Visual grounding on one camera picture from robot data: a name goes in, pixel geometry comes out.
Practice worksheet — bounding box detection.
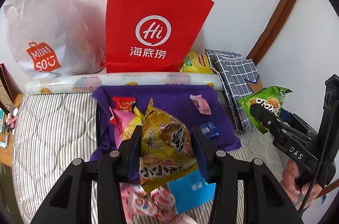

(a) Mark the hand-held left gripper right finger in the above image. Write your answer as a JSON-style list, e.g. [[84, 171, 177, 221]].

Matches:
[[191, 126, 294, 224]]

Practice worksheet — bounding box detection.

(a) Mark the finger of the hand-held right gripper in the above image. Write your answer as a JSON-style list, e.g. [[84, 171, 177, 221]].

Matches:
[[250, 104, 286, 140], [280, 109, 301, 129]]

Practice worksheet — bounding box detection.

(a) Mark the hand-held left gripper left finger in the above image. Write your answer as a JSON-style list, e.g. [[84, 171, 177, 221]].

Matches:
[[34, 125, 143, 224]]

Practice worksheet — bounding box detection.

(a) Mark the green snack packet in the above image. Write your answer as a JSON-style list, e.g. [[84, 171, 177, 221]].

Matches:
[[238, 86, 293, 134]]

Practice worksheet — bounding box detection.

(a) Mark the pink yellow snack packet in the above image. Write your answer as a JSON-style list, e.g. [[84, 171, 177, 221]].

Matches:
[[110, 107, 145, 150]]

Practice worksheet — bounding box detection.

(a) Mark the strawberry print snack packet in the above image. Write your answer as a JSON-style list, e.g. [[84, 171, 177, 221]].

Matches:
[[127, 185, 176, 219]]

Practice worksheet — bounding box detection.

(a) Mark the small pink snack packet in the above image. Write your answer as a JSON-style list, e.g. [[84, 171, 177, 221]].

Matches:
[[190, 94, 212, 115]]

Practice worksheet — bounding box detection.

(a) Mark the red snack packet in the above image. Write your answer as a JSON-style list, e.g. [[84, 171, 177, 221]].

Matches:
[[113, 96, 136, 115]]

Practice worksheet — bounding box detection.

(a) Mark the purple cloth covered tray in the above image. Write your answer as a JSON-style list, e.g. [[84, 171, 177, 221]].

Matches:
[[90, 85, 241, 182]]

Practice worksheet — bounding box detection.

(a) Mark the person's right hand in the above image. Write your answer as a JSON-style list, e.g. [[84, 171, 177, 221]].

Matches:
[[281, 160, 325, 203]]

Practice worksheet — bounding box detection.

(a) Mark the small blue snack packet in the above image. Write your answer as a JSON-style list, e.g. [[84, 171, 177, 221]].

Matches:
[[199, 122, 221, 140]]

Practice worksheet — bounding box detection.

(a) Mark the blue tissue box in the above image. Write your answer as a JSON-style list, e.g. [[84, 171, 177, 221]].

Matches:
[[168, 172, 216, 214]]

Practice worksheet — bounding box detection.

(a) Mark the grey checked cloth with star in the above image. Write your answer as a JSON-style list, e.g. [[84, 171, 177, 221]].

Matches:
[[205, 48, 261, 134]]

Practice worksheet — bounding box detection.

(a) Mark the patterned film roll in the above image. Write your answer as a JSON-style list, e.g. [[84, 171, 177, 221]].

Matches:
[[24, 73, 222, 95]]

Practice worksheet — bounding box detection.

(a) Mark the striped quilted cover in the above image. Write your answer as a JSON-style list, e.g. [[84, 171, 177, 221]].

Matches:
[[12, 92, 284, 224]]

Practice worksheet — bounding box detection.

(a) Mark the yellow tea packet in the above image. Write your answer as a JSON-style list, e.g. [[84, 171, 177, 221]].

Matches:
[[179, 51, 214, 74]]

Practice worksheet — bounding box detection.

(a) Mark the white plastic shopping bag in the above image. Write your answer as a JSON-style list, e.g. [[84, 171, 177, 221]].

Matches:
[[4, 0, 106, 79]]

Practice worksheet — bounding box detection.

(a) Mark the red paper bag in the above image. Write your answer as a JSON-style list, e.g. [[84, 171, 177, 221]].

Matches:
[[105, 0, 215, 73]]

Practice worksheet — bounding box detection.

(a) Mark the black cable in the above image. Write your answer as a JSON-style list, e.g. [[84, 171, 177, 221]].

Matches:
[[299, 97, 329, 218]]

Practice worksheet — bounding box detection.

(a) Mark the brown wooden door frame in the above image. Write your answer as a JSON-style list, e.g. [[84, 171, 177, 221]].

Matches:
[[246, 0, 306, 66]]

